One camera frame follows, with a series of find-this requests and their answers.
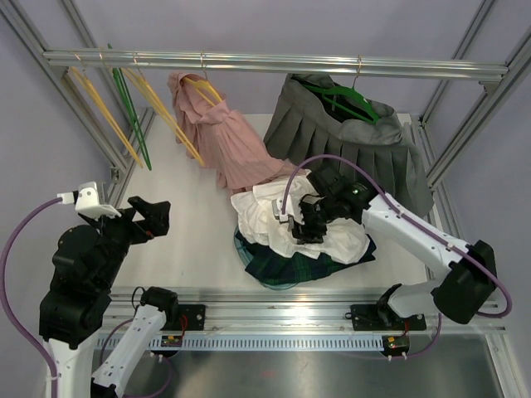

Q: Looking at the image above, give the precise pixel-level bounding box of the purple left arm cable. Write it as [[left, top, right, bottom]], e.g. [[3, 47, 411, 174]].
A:
[[1, 197, 175, 398]]

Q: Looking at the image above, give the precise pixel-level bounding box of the grey pleated skirt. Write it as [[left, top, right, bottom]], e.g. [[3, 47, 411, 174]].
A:
[[264, 74, 434, 217]]

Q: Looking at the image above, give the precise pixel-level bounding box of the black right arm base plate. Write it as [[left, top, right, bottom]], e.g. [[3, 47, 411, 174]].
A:
[[344, 303, 427, 332]]

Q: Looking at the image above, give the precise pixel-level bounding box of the green plastic hanger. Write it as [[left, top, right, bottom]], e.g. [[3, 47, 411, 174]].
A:
[[294, 74, 379, 124]]

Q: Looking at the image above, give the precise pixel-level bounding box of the teal plastic basin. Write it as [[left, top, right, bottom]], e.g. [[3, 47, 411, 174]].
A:
[[234, 228, 311, 290]]

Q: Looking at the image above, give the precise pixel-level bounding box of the yellow plastic hanger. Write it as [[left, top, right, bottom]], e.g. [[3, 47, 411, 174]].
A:
[[69, 52, 144, 168]]

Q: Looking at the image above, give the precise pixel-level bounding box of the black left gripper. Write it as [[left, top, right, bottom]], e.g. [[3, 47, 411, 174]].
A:
[[85, 195, 171, 289]]

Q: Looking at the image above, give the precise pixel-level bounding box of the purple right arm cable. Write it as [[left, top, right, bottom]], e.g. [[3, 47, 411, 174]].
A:
[[280, 153, 514, 360]]

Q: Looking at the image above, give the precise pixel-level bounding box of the green navy plaid skirt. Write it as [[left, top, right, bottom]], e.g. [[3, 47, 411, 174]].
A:
[[234, 229, 377, 289]]

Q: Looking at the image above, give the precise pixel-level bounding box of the yellow hanger of pink skirt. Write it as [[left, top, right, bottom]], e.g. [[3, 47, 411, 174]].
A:
[[179, 51, 225, 107]]

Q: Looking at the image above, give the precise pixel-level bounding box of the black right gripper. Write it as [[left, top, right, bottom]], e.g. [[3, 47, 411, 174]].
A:
[[292, 195, 339, 245]]

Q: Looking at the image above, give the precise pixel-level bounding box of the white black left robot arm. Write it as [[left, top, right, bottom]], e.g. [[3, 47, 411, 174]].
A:
[[39, 192, 180, 397]]

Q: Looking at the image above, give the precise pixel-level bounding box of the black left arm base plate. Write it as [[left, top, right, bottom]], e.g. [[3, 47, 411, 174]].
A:
[[173, 304, 207, 332]]

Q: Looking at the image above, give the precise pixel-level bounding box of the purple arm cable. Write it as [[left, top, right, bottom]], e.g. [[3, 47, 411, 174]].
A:
[[280, 153, 514, 360], [1, 197, 175, 398]]

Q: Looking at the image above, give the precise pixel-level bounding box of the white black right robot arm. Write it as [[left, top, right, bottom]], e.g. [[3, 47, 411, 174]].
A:
[[280, 166, 501, 328]]

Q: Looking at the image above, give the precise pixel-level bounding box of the aluminium frame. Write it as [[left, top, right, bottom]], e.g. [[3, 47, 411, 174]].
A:
[[0, 0, 531, 398]]

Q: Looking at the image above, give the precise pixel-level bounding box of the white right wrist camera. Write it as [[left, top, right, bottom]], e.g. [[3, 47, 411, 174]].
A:
[[271, 199, 290, 224]]

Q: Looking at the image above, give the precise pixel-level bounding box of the white skirt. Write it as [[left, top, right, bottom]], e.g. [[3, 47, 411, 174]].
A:
[[230, 176, 371, 265]]

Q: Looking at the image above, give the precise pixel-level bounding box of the pink pleated skirt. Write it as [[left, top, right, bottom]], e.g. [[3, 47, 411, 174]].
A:
[[168, 72, 295, 193]]

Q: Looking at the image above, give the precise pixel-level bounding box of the yellow hanger of white skirt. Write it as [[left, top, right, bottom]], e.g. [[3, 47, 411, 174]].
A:
[[119, 67, 205, 167]]

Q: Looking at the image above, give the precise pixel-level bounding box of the green hanger of plaid skirt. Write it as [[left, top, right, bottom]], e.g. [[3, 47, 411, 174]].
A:
[[99, 52, 152, 171]]

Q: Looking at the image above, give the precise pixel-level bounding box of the white slotted cable duct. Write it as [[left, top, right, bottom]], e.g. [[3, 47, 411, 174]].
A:
[[95, 333, 385, 352]]

